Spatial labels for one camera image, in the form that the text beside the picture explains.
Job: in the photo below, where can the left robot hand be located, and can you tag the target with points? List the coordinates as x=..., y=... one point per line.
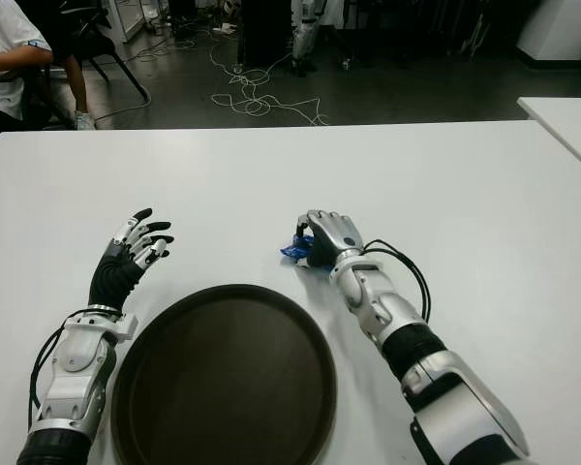
x=111, y=273

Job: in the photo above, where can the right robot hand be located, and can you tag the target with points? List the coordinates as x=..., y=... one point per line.
x=336, y=232

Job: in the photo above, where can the blue Oreo packet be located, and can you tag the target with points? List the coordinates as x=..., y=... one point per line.
x=295, y=249

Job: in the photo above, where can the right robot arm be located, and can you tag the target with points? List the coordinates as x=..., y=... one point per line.
x=426, y=358

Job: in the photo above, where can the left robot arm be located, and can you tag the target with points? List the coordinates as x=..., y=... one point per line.
x=75, y=363

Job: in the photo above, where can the round dark brown tray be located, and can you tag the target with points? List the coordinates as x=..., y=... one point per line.
x=223, y=378

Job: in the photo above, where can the black chair with armrest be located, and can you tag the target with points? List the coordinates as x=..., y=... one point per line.
x=31, y=104

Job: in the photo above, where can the white humanoid robot legs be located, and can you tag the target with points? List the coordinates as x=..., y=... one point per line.
x=304, y=39

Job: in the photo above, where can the black cabinet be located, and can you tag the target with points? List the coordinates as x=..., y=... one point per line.
x=266, y=34

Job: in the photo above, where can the black chair with sled legs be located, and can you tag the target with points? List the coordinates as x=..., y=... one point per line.
x=99, y=46

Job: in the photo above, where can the white power strip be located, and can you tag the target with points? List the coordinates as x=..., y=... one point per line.
x=223, y=28

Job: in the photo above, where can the person in white shirt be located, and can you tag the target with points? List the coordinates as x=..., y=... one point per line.
x=2, y=48

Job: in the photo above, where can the white display cabinet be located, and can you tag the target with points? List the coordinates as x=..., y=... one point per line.
x=123, y=19

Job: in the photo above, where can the white side table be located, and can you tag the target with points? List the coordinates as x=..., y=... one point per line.
x=569, y=123

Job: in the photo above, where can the white block with black base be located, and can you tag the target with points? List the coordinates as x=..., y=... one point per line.
x=561, y=29

